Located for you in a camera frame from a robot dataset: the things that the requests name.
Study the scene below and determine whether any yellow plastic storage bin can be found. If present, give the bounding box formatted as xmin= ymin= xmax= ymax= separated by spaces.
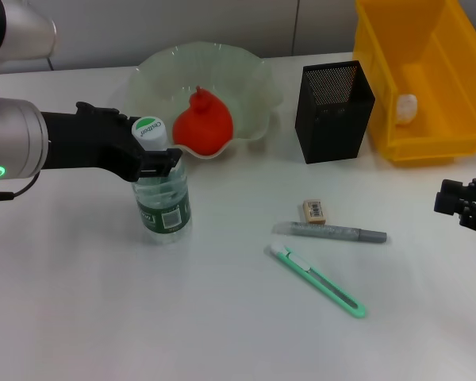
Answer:
xmin=352 ymin=0 xmax=476 ymax=167

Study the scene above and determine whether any black mesh pen holder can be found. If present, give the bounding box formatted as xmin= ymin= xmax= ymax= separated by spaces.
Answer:
xmin=294 ymin=60 xmax=377 ymax=165

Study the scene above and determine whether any red-orange fruit with stem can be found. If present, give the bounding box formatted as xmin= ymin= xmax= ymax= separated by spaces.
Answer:
xmin=171 ymin=85 xmax=235 ymax=156

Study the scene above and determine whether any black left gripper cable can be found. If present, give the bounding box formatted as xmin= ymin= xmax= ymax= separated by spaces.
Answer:
xmin=0 ymin=173 xmax=41 ymax=204

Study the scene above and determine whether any grey marker pen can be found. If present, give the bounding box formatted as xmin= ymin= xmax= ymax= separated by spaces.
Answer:
xmin=272 ymin=221 xmax=389 ymax=245

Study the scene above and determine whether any translucent green wavy fruit plate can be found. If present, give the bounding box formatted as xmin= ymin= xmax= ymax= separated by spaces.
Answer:
xmin=125 ymin=40 xmax=283 ymax=160

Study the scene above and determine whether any mint green utility knife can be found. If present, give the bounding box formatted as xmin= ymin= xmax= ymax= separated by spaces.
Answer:
xmin=266 ymin=242 xmax=369 ymax=321

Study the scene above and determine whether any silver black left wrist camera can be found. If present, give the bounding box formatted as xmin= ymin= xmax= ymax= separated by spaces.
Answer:
xmin=0 ymin=0 xmax=59 ymax=64

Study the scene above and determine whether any clear water bottle green label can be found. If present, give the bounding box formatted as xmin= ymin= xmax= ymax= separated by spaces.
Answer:
xmin=130 ymin=116 xmax=194 ymax=244

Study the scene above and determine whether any beige eraser with barcode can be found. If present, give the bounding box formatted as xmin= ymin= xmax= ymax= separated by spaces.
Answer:
xmin=302 ymin=199 xmax=328 ymax=226

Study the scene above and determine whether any white paper ball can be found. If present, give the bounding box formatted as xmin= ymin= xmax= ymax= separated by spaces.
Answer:
xmin=395 ymin=94 xmax=419 ymax=126

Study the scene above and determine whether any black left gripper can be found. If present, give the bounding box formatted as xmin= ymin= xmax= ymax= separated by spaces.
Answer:
xmin=41 ymin=102 xmax=183 ymax=183

